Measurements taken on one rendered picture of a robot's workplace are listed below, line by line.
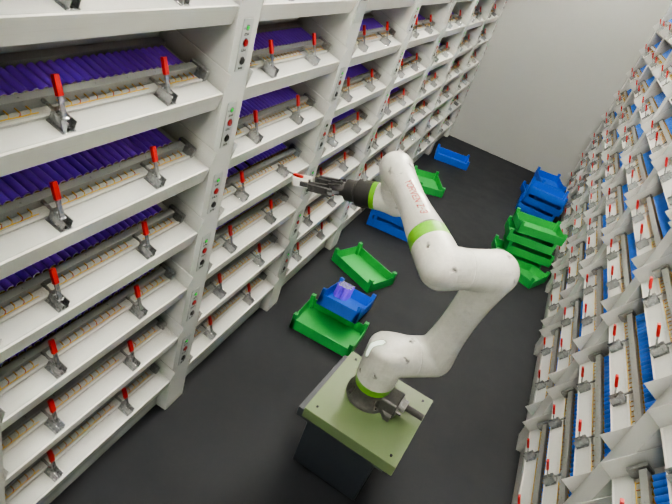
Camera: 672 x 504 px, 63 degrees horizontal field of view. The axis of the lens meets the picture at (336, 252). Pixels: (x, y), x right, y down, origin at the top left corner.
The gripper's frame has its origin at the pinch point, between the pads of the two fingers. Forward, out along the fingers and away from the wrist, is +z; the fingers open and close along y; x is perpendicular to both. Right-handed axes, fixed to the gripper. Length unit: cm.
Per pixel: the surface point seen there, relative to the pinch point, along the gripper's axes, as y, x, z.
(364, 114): 86, 5, 10
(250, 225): -10.5, -16.5, 15.2
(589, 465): -35, -51, -107
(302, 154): 17.7, 3.3, 9.2
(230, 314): -12, -57, 24
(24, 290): -101, 6, 11
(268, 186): -11.9, 0.4, 7.0
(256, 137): -27.6, 21.6, 1.8
